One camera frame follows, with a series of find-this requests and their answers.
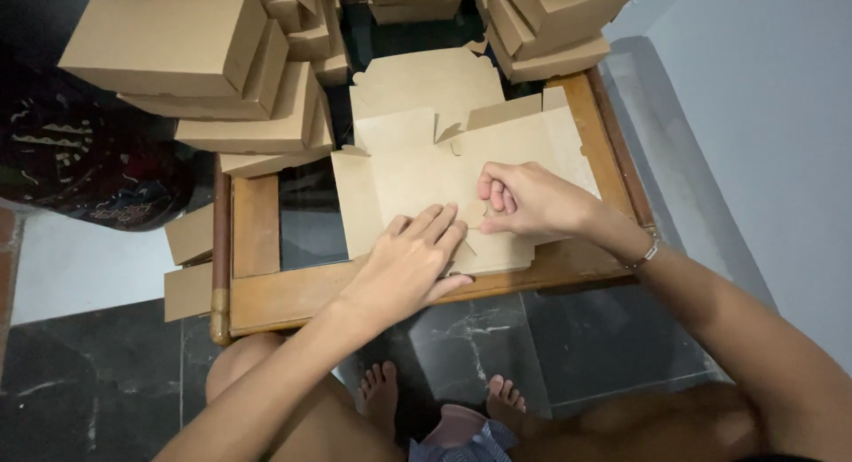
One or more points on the cardboard box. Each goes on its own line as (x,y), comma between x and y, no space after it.
(412,176)
(426,79)

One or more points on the blue and pink shorts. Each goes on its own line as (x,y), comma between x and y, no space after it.
(462,439)

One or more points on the person's right leg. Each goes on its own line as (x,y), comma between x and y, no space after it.
(639,425)

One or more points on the person's right hand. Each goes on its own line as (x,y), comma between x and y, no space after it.
(546,199)

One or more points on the person's foot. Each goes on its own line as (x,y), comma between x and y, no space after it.
(379,395)
(504,399)

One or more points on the person's left foot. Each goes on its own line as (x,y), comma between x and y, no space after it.
(379,395)

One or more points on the person's left leg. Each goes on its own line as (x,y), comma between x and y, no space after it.
(246,369)

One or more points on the wooden table with glass top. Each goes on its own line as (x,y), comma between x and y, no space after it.
(293,295)

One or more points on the dark patterned cushion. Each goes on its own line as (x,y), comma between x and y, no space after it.
(86,162)

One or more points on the person's right foot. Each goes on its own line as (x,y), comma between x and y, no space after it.
(504,399)

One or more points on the person's left hand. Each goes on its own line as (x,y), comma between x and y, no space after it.
(399,275)

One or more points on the flat cardboard piece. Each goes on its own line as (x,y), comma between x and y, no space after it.
(188,291)
(191,234)

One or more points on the flat cardboard box blank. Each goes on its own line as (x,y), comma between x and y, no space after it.
(426,79)

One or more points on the person's leg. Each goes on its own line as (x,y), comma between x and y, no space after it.
(639,425)
(246,369)

